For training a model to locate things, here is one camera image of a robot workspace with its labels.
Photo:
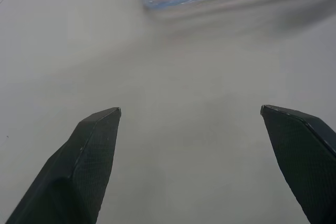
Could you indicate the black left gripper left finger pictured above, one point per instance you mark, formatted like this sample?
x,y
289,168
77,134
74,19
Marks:
x,y
78,171

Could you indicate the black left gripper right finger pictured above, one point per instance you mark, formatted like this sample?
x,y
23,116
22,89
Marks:
x,y
307,161

